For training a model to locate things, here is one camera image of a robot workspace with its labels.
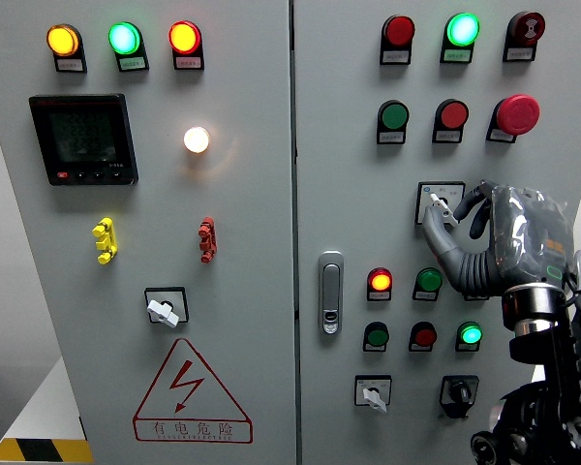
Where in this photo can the large red stop button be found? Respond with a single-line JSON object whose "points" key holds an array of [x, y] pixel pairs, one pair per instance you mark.
{"points": [[517, 114]]}

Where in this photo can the green push button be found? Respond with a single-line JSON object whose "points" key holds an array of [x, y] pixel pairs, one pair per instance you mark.
{"points": [[394, 115], [429, 280], [377, 336]]}

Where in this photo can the red warning triangle sign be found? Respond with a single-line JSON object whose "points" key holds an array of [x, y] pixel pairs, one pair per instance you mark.
{"points": [[191, 428]]}

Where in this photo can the black display meter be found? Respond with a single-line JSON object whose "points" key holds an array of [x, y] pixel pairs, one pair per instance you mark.
{"points": [[82, 136]]}

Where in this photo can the dark red round lamp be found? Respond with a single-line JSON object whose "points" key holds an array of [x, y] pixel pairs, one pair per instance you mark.
{"points": [[399, 31]]}

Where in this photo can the white round lamp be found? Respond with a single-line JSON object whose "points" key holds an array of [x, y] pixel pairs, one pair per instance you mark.
{"points": [[196, 140]]}

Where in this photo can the black yellow striped tape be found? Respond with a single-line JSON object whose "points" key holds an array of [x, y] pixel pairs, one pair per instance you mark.
{"points": [[39, 450]]}

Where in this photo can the silver door lock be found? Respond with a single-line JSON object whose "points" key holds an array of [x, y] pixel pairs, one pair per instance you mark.
{"points": [[330, 290]]}

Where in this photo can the black door hinge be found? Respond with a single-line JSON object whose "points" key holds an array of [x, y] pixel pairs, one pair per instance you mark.
{"points": [[82, 427]]}

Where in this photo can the red buzzer lamp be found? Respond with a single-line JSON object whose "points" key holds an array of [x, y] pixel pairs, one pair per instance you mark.
{"points": [[528, 27]]}

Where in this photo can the green lit lamp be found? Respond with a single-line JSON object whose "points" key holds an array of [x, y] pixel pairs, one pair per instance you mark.
{"points": [[470, 334], [124, 38], [463, 29]]}

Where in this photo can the red lit lamp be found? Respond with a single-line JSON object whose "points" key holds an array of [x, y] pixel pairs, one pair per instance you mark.
{"points": [[380, 281]]}

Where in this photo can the yellow round lamp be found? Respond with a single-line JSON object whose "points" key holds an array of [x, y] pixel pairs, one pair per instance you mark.
{"points": [[63, 40]]}

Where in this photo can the orange-red lit lamp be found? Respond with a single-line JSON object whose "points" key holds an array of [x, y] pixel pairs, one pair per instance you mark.
{"points": [[184, 37]]}

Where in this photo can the grey cabinet door with lock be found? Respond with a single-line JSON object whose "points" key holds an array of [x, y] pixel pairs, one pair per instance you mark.
{"points": [[353, 203]]}

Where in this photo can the grey cabinet door with display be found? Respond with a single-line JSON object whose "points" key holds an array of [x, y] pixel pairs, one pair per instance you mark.
{"points": [[232, 218]]}

